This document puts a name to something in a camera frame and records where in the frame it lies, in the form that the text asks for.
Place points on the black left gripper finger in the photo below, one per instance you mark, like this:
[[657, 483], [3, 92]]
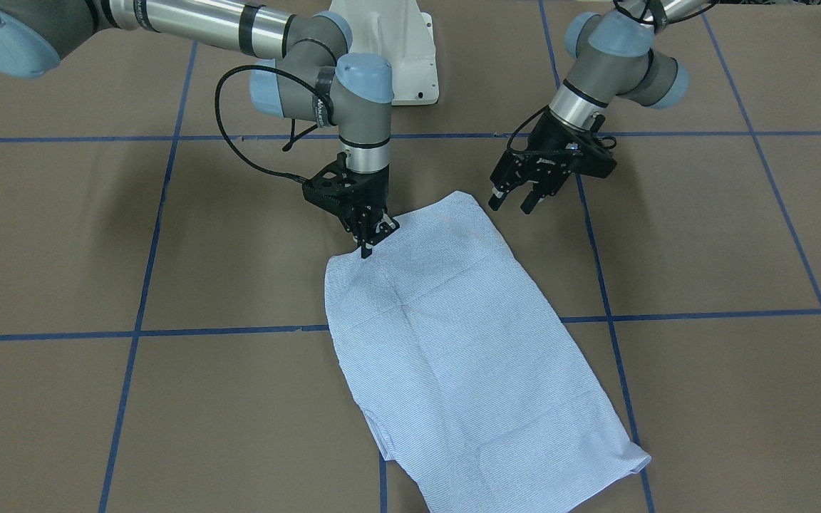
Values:
[[500, 189], [544, 187]]

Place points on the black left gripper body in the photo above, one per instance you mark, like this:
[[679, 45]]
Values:
[[550, 135]]

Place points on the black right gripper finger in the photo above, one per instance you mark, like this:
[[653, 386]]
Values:
[[367, 228], [385, 227]]

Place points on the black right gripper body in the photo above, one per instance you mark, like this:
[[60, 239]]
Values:
[[375, 189]]

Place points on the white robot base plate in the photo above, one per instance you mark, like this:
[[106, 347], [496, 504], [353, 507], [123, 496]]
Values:
[[397, 32]]

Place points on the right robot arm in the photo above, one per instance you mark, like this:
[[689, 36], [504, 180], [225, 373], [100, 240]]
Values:
[[304, 68]]

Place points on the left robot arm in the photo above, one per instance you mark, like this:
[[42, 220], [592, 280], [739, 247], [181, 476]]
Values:
[[614, 57]]

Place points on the light blue striped shirt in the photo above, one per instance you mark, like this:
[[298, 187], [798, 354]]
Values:
[[465, 374]]

